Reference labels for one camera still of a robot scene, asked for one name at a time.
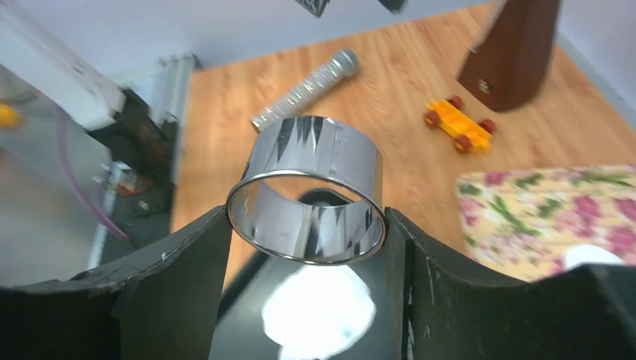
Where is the brown wooden metronome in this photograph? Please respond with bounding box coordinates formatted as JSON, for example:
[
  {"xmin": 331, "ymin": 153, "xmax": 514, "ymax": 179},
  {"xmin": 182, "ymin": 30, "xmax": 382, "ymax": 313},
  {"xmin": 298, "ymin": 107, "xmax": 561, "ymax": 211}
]
[{"xmin": 457, "ymin": 0, "xmax": 562, "ymax": 113}]

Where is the round metal cutter ring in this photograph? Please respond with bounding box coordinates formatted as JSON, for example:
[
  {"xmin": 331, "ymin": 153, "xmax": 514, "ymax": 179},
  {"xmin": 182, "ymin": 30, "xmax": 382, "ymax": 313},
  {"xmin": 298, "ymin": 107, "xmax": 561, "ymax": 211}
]
[{"xmin": 225, "ymin": 115, "xmax": 389, "ymax": 267}]

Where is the black baking tray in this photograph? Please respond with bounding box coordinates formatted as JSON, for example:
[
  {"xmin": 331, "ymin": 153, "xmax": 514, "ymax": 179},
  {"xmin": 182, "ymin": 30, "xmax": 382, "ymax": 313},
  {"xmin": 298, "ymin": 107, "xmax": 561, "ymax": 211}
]
[{"xmin": 209, "ymin": 251, "xmax": 395, "ymax": 359}]

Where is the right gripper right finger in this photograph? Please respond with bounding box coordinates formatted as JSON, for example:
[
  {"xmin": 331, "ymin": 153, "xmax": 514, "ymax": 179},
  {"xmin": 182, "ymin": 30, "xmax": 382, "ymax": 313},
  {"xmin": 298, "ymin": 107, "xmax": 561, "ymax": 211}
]
[{"xmin": 383, "ymin": 208, "xmax": 635, "ymax": 359}]

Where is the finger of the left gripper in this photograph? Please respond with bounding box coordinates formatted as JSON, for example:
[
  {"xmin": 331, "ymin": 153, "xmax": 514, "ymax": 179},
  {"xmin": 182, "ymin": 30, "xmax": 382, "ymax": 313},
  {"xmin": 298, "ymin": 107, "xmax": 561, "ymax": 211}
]
[
  {"xmin": 379, "ymin": 0, "xmax": 407, "ymax": 14},
  {"xmin": 295, "ymin": 0, "xmax": 330, "ymax": 18}
]

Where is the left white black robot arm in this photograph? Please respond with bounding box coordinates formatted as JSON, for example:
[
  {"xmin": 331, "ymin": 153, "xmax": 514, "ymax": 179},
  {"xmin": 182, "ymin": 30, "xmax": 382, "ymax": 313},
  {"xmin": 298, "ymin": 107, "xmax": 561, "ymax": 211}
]
[{"xmin": 1, "ymin": 1, "xmax": 383, "ymax": 193}]

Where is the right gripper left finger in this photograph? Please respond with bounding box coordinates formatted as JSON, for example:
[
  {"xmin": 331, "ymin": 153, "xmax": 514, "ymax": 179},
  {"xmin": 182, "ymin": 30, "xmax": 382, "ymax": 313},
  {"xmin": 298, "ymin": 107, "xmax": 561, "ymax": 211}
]
[{"xmin": 1, "ymin": 206, "xmax": 232, "ymax": 359}]

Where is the silver glitter tube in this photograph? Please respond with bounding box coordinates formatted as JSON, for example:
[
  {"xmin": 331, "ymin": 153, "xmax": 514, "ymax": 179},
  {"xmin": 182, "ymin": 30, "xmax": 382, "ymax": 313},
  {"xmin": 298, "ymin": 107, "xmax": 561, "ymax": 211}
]
[{"xmin": 250, "ymin": 49, "xmax": 360, "ymax": 133}]

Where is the aluminium frame rail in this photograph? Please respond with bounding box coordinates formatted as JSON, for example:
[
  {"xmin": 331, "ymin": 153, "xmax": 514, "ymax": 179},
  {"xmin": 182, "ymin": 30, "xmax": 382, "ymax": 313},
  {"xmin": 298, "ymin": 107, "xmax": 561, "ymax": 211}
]
[{"xmin": 87, "ymin": 55, "xmax": 200, "ymax": 269}]

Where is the orange toy car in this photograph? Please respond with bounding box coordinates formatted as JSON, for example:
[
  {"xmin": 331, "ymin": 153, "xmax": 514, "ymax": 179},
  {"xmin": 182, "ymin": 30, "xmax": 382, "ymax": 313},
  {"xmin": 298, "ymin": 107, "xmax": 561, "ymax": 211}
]
[{"xmin": 424, "ymin": 95, "xmax": 497, "ymax": 154}]

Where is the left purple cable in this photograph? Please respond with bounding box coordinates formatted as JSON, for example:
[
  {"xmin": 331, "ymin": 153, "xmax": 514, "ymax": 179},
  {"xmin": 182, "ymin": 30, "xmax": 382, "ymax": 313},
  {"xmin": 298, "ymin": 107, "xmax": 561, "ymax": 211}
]
[{"xmin": 57, "ymin": 114, "xmax": 133, "ymax": 245}]

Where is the floral rectangular tray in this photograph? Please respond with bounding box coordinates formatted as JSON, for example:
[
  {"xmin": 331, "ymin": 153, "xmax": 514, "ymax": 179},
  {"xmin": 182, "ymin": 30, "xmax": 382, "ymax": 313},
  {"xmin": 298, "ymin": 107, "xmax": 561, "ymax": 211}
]
[{"xmin": 455, "ymin": 165, "xmax": 635, "ymax": 281}]

